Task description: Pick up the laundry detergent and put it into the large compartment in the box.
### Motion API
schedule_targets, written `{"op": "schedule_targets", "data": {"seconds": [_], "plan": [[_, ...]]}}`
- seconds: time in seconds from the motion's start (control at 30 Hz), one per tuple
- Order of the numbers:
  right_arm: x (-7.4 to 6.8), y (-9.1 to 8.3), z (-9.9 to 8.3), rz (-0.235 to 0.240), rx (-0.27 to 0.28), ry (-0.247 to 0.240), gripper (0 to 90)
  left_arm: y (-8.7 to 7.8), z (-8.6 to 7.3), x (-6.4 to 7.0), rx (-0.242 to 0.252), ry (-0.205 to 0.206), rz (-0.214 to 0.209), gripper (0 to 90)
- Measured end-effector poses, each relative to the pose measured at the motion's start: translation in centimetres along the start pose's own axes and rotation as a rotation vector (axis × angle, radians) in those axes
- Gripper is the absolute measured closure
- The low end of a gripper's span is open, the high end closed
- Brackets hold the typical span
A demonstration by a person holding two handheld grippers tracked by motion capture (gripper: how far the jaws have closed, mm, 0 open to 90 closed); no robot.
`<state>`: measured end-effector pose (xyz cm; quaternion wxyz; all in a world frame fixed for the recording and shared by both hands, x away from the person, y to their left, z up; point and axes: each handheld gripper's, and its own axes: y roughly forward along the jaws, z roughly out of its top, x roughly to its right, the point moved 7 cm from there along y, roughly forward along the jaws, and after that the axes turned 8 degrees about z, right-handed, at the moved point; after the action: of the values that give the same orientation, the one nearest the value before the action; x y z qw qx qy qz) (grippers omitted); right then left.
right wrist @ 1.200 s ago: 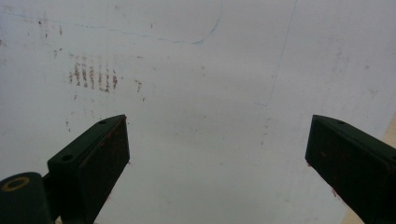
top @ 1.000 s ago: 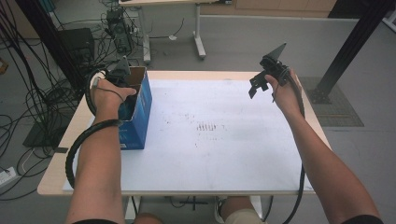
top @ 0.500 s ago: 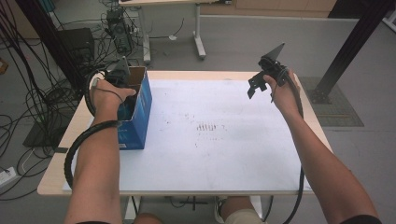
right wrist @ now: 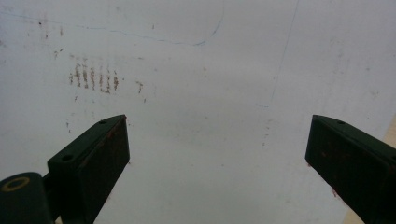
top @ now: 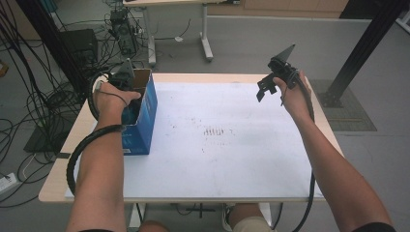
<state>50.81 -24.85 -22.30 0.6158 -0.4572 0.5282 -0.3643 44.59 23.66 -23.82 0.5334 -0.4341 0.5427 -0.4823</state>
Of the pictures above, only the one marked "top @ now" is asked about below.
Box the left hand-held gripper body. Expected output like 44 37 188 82
107 57 136 92

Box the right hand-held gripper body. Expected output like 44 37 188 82
267 43 301 90

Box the blue cardboard box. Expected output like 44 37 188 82
120 68 160 157

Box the person's left hand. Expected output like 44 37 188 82
93 80 143 126

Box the person's right hand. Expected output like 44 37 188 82
272 71 314 123

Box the black computer tower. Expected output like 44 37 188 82
108 8 140 56

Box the black equipment box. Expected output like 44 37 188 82
59 28 100 71

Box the white-legged desk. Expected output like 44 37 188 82
122 0 242 67

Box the white table mat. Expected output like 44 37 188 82
65 81 325 199

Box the grey floor mat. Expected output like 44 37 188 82
308 78 378 132

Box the black floor plate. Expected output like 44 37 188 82
23 125 71 155

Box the person's right leg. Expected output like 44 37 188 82
226 203 276 232

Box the person's leg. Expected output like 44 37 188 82
138 218 170 232
226 203 276 232

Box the wooden table with white legs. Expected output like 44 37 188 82
38 72 344 230

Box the person's left leg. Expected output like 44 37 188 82
138 218 170 232

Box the white power strip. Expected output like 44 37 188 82
0 172 17 195

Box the person's black right sleeve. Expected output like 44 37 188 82
351 221 398 232

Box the black metal frame post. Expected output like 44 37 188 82
15 0 85 95
321 0 410 109

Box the tangle of black floor cables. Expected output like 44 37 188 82
0 0 98 209

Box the right hand-held gripper black cable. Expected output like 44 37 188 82
291 72 317 232

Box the black bracket under table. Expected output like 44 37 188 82
185 202 217 219

